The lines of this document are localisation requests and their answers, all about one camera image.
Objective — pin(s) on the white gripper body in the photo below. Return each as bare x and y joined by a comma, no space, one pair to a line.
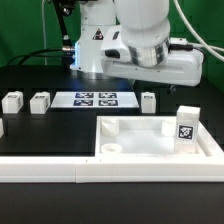
177,64

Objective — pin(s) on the white square tabletop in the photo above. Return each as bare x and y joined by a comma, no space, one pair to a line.
147,136

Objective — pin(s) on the white L-shaped obstacle fence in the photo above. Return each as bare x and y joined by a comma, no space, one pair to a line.
111,169

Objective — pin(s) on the white sheet with AprilTags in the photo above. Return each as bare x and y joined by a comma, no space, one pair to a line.
95,100

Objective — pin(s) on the white part at left edge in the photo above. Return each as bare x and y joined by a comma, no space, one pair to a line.
1,128

